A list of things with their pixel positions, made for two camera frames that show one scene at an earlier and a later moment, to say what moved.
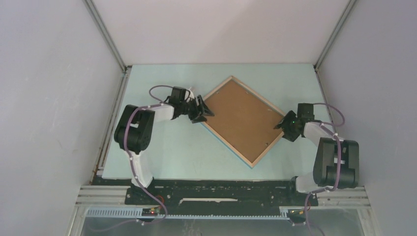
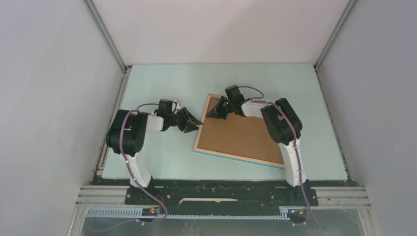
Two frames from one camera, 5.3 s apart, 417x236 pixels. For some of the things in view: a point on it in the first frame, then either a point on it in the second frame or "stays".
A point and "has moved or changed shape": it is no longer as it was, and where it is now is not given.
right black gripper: (290, 116) -> (217, 112)
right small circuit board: (297, 216) stays
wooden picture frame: (244, 122) has moved or changed shape
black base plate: (214, 197) stays
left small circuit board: (151, 212) stays
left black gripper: (203, 109) -> (191, 120)
